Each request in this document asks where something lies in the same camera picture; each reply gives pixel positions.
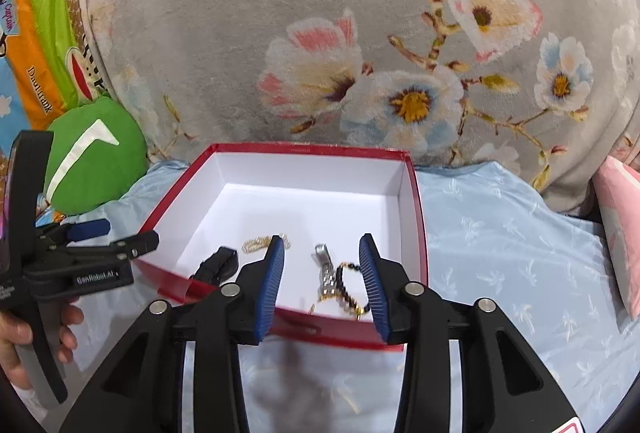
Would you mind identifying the silver metal wristwatch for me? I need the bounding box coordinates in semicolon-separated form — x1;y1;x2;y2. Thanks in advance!
312;243;341;304

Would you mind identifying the green round pillow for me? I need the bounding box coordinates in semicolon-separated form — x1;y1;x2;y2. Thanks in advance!
44;95;148;216

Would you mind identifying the pink cartoon pillow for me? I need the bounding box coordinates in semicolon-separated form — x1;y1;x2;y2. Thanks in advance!
592;155;640;321

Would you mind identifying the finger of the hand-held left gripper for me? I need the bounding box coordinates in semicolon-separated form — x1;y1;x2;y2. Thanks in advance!
37;219;112;246
40;232;160;264

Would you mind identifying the black smartwatch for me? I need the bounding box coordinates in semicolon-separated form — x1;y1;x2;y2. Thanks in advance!
190;247;238;286

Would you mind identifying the black bead bracelet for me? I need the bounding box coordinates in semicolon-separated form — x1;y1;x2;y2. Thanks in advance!
335;260;373;319

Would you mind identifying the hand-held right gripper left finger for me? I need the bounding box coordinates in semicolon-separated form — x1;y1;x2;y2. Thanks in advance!
60;235;286;433

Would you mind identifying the colourful cartoon cushion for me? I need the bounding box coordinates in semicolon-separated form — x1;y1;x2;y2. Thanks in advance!
0;0;116;234

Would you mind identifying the light blue palm bed sheet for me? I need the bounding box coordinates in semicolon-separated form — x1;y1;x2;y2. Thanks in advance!
65;160;640;433

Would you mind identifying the red box with strap handle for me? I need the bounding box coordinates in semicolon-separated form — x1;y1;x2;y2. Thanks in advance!
131;143;430;353

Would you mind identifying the grey floral blanket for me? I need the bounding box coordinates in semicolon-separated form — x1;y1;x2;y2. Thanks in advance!
80;0;640;214

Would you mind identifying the person's left hand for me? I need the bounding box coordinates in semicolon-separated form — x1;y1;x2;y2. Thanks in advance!
0;303;85;389

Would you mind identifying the pearl bracelet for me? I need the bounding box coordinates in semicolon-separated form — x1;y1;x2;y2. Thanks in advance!
242;233;292;255

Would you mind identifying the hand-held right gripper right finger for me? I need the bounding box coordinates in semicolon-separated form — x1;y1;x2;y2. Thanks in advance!
357;233;576;433

